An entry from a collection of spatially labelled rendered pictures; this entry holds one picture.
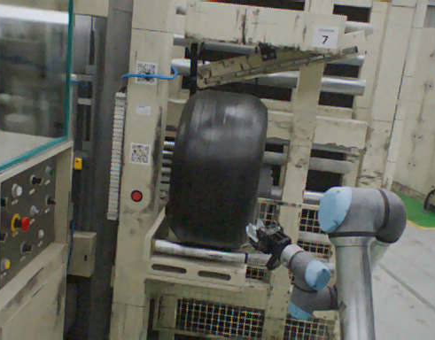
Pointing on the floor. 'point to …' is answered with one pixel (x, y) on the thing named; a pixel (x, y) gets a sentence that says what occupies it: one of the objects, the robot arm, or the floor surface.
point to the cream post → (143, 181)
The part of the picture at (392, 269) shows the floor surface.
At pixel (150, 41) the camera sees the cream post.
